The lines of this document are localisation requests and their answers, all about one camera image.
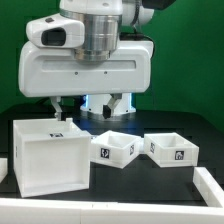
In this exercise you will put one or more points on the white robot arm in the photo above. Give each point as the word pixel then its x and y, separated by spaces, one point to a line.
pixel 82 51

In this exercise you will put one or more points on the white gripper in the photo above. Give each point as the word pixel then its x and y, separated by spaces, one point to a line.
pixel 50 72

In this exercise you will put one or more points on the white right fence rail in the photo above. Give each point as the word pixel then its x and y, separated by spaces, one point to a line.
pixel 209 189

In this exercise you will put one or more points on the white front fence rail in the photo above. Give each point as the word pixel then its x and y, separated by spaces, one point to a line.
pixel 20 211

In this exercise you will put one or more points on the white drawer box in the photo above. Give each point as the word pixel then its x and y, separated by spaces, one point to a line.
pixel 170 150
pixel 115 149

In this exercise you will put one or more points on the large white drawer cabinet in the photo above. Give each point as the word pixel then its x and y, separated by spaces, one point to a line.
pixel 50 156

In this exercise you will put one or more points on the white left fence block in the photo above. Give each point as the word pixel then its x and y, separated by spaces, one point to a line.
pixel 3 168

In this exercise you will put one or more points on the white drawer box front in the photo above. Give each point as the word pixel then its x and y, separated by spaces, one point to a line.
pixel 115 149

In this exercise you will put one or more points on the white fence rail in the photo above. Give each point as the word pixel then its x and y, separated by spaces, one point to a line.
pixel 20 211
pixel 209 189

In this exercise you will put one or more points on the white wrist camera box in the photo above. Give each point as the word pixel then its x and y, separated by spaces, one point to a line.
pixel 56 31

